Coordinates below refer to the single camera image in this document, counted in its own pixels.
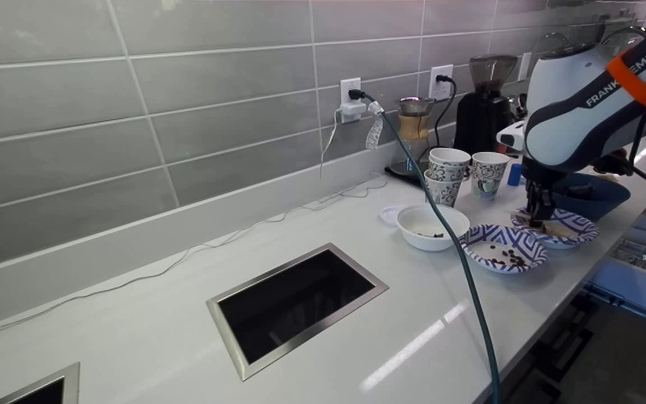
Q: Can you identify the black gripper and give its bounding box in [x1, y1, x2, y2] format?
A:
[521, 157, 568, 230]

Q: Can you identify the cream plastic spoon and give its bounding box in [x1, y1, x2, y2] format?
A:
[521, 215, 568, 242]

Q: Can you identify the brown coffee beans pile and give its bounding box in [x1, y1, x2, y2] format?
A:
[487, 250, 531, 272]

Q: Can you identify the blue patterned paper plate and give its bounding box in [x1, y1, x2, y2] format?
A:
[459, 223, 549, 278]
[509, 207, 602, 252]

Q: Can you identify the dark blue bowl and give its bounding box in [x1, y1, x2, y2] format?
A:
[557, 174, 633, 225]

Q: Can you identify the white bowl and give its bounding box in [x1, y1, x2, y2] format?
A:
[395, 203, 473, 253]

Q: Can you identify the patterned paper cup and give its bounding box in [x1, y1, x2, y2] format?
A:
[427, 147, 473, 184]
[422, 168, 465, 212]
[472, 151, 511, 201]

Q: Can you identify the black coffee grinder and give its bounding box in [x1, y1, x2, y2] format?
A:
[454, 54, 530, 157]

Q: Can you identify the light blue open drawer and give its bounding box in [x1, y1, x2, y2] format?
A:
[588, 212, 646, 333]

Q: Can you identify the glass pour-over coffee carafe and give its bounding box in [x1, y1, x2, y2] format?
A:
[390, 94, 436, 180]

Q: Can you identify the white plug adapter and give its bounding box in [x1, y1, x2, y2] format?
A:
[339, 100, 386, 126]

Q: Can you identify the steel framed counter opening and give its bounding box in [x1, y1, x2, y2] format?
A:
[207, 242, 390, 383]
[0, 361, 82, 404]

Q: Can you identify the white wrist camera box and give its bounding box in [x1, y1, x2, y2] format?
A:
[494, 118, 530, 155]

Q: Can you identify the long dark power cable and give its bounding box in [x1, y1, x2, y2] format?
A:
[346, 87, 504, 404]

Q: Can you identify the black grinder power cable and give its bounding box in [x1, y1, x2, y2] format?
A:
[430, 73, 459, 148]

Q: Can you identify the orange strap on arm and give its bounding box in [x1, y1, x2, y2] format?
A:
[606, 54, 646, 112]

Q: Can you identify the thin white cable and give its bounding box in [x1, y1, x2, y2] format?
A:
[0, 110, 392, 344]

